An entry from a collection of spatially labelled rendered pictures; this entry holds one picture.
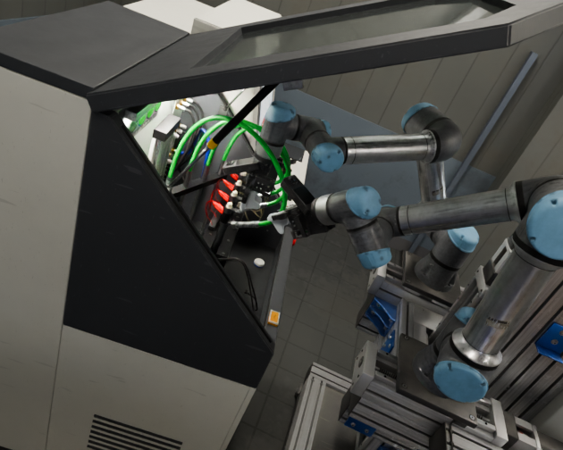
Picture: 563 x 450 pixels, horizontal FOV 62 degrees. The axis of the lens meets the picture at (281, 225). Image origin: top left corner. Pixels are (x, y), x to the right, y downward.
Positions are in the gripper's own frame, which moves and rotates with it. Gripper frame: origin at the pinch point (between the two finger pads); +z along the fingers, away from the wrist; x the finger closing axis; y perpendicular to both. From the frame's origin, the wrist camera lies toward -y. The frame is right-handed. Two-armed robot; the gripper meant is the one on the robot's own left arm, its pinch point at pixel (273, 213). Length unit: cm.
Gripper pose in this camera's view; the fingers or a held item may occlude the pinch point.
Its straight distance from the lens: 131.3
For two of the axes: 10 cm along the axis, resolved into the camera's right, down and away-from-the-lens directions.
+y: 3.8, 9.1, 1.5
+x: 7.0, -3.9, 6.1
